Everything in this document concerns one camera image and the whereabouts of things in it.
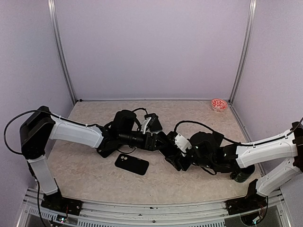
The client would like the black cup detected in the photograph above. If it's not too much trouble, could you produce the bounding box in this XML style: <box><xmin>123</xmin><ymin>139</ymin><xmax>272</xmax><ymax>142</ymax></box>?
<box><xmin>230</xmin><ymin>165</ymin><xmax>255</xmax><ymax>183</ymax></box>

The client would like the grey-edged black smartphone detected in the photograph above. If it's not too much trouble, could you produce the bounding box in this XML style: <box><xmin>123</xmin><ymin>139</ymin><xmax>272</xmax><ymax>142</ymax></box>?
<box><xmin>160</xmin><ymin>131</ymin><xmax>181</xmax><ymax>157</ymax></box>

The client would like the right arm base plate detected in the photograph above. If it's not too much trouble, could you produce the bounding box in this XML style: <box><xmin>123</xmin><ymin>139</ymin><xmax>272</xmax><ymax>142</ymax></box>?
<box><xmin>225</xmin><ymin>179</ymin><xmax>268</xmax><ymax>215</ymax></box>

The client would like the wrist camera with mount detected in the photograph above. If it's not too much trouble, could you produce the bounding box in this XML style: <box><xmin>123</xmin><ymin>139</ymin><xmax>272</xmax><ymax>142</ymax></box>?
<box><xmin>174</xmin><ymin>134</ymin><xmax>192</xmax><ymax>153</ymax></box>
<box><xmin>141</xmin><ymin>113</ymin><xmax>162</xmax><ymax>134</ymax></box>

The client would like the right aluminium frame post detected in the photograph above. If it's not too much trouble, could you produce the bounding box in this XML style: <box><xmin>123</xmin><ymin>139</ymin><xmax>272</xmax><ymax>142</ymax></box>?
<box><xmin>228</xmin><ymin>0</ymin><xmax>257</xmax><ymax>106</ymax></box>

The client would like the aluminium frame post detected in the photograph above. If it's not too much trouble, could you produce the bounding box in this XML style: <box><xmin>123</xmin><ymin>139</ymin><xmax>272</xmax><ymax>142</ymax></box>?
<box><xmin>47</xmin><ymin>0</ymin><xmax>77</xmax><ymax>104</ymax></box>
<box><xmin>228</xmin><ymin>0</ymin><xmax>257</xmax><ymax>106</ymax></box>

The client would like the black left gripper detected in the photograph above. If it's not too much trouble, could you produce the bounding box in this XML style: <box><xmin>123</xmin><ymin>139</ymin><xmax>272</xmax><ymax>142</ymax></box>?
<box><xmin>119</xmin><ymin>131</ymin><xmax>169</xmax><ymax>151</ymax></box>

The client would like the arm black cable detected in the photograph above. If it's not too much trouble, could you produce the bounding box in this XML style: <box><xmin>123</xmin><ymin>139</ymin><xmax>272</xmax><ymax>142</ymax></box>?
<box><xmin>174</xmin><ymin>120</ymin><xmax>242</xmax><ymax>145</ymax></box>
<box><xmin>3</xmin><ymin>109</ymin><xmax>100</xmax><ymax>154</ymax></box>

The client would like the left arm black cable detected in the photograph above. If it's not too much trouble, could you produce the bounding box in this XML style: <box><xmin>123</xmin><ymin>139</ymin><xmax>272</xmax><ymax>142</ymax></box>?
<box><xmin>3</xmin><ymin>109</ymin><xmax>100</xmax><ymax>154</ymax></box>

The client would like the front aluminium rail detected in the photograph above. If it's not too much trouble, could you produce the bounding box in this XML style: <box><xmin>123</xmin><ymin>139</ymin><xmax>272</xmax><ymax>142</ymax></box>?
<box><xmin>16</xmin><ymin>188</ymin><xmax>293</xmax><ymax>227</ymax></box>

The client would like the black phone case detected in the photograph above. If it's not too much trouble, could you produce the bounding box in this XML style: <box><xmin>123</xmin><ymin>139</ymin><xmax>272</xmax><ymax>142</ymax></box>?
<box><xmin>97</xmin><ymin>148</ymin><xmax>117</xmax><ymax>158</ymax></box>
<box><xmin>115</xmin><ymin>154</ymin><xmax>149</xmax><ymax>175</ymax></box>

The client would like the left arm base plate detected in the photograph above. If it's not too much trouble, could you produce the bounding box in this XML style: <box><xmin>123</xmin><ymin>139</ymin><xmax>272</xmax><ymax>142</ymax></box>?
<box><xmin>41</xmin><ymin>192</ymin><xmax>83</xmax><ymax>216</ymax></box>

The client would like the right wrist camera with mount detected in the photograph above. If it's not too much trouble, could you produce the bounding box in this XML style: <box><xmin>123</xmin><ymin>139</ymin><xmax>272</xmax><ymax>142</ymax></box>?
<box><xmin>174</xmin><ymin>134</ymin><xmax>192</xmax><ymax>153</ymax></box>

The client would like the green-edged black smartphone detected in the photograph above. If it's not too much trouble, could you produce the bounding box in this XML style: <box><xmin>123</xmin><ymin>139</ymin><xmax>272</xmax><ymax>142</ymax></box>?
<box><xmin>149</xmin><ymin>118</ymin><xmax>163</xmax><ymax>132</ymax></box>

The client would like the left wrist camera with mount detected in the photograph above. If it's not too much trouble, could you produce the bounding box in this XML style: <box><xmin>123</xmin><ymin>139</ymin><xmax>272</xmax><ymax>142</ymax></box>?
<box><xmin>141</xmin><ymin>113</ymin><xmax>162</xmax><ymax>134</ymax></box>

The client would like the left aluminium frame post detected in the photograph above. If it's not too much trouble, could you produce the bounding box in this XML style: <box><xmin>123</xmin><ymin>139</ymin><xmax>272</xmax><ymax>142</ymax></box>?
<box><xmin>47</xmin><ymin>0</ymin><xmax>77</xmax><ymax>104</ymax></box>

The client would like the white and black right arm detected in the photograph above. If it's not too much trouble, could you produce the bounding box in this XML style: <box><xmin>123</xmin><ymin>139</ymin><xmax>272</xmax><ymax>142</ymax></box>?
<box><xmin>163</xmin><ymin>122</ymin><xmax>303</xmax><ymax>210</ymax></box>

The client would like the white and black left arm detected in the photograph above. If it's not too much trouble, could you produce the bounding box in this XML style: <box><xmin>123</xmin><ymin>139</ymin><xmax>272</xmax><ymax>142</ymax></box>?
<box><xmin>20</xmin><ymin>106</ymin><xmax>168</xmax><ymax>210</ymax></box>

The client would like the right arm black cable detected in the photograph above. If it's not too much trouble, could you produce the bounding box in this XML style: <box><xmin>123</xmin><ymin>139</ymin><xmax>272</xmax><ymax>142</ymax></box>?
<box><xmin>174</xmin><ymin>120</ymin><xmax>242</xmax><ymax>145</ymax></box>

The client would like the red and white patterned bowl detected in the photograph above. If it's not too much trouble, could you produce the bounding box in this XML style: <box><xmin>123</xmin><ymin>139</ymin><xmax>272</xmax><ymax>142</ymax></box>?
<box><xmin>211</xmin><ymin>98</ymin><xmax>228</xmax><ymax>113</ymax></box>

